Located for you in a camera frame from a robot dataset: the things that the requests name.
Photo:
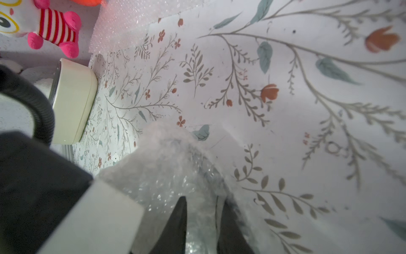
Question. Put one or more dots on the cream rectangular bin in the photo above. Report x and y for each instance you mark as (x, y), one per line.
(71, 93)

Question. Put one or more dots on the red orange plush toy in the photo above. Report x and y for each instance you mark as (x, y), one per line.
(90, 3)

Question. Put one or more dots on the floral table mat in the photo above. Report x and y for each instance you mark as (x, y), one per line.
(302, 103)

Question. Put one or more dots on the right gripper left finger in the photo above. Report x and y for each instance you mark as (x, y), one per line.
(173, 237)

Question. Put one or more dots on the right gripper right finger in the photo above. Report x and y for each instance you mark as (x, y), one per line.
(230, 239)

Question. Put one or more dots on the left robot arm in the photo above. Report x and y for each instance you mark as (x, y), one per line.
(48, 204)

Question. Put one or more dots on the white plush doll yellow glasses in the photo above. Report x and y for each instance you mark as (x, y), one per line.
(40, 23)

